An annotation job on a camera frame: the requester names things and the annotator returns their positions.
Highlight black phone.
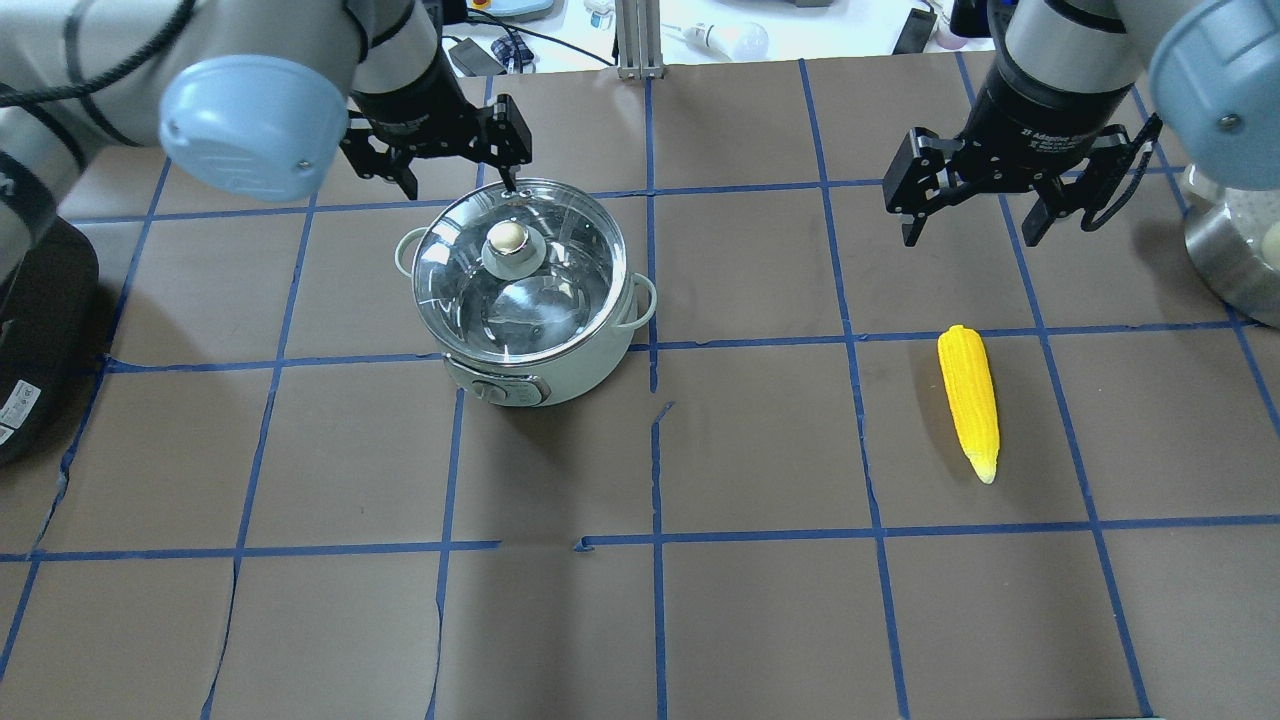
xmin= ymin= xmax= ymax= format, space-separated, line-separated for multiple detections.
xmin=891 ymin=8 xmax=938 ymax=55

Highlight glass pot lid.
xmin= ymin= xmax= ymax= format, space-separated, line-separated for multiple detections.
xmin=397 ymin=178 xmax=639 ymax=365

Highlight yellow corn cob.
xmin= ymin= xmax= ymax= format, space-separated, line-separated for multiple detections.
xmin=937 ymin=325 xmax=1001 ymax=486

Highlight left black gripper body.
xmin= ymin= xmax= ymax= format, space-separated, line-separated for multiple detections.
xmin=349 ymin=55 xmax=492 ymax=161

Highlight steel steamer pot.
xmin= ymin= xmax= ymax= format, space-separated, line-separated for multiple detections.
xmin=1179 ymin=164 xmax=1279 ymax=328

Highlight aluminium frame post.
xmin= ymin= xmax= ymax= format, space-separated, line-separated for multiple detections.
xmin=614 ymin=0 xmax=666 ymax=81

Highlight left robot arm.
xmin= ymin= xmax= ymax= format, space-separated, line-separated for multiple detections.
xmin=1 ymin=1 xmax=532 ymax=275

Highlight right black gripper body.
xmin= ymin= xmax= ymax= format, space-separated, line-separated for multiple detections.
xmin=963 ymin=70 xmax=1132 ymax=193

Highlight black power adapter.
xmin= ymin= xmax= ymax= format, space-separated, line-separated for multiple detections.
xmin=445 ymin=38 xmax=508 ymax=77

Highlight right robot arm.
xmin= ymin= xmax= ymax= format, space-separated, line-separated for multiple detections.
xmin=883 ymin=1 xmax=1279 ymax=247

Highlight pale green cooking pot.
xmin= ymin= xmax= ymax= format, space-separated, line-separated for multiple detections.
xmin=435 ymin=250 xmax=657 ymax=407

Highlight white light bulb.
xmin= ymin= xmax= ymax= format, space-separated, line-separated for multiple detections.
xmin=678 ymin=20 xmax=771 ymax=61

